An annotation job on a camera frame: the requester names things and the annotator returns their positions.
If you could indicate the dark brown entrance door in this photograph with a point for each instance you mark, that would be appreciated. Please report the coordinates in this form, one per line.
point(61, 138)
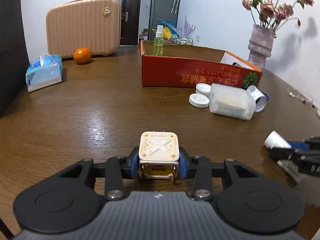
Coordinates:
point(130, 14)

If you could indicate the orange cardboard box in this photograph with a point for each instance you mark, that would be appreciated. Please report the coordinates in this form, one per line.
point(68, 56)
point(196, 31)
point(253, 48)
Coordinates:
point(186, 65)

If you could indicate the translucent white plastic box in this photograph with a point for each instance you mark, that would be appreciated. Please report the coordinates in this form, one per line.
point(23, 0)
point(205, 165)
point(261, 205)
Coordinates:
point(231, 101)

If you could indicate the pink textured vase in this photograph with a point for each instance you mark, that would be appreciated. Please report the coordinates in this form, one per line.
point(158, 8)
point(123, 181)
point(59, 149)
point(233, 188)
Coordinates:
point(260, 46)

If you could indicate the blue tissue pack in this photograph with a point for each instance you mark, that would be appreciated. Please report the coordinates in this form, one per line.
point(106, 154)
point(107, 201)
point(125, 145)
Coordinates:
point(44, 71)

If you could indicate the pink small suitcase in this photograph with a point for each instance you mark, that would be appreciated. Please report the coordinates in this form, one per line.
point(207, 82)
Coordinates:
point(94, 24)

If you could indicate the grey refrigerator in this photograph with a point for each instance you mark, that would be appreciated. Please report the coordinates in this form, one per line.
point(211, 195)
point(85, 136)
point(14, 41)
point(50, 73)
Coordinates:
point(165, 9)

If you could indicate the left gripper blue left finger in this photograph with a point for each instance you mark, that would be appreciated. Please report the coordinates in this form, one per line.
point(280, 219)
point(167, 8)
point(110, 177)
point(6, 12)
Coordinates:
point(117, 169)

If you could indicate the yellow blue toy pile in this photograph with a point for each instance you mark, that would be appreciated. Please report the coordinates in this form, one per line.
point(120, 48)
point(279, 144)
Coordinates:
point(175, 35)

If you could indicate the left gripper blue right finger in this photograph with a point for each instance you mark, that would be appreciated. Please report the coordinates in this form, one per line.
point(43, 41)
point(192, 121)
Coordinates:
point(200, 169)

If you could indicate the green spray bottle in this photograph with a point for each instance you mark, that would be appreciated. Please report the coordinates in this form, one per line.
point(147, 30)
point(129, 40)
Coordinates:
point(158, 43)

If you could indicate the white round lid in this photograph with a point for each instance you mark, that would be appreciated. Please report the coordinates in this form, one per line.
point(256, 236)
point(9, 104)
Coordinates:
point(198, 100)
point(203, 88)

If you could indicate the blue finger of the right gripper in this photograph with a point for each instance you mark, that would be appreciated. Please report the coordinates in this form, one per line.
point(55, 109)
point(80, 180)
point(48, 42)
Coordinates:
point(299, 145)

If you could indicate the black paper bag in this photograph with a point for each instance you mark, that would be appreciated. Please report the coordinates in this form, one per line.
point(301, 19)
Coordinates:
point(14, 59)

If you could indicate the white tape roll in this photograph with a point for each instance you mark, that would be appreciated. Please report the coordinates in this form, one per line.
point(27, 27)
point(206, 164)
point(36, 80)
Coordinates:
point(260, 98)

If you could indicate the dried pink roses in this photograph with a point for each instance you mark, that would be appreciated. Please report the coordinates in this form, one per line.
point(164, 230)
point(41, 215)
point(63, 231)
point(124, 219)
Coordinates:
point(271, 15)

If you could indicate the beige square charger plug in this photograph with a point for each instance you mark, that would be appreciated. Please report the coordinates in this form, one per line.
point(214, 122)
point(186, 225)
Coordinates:
point(159, 156)

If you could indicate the orange fruit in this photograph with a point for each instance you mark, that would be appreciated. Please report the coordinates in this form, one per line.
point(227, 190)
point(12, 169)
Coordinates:
point(82, 55)

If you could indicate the white small bottle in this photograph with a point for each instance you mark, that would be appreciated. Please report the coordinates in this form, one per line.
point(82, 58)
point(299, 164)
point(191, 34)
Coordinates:
point(274, 139)

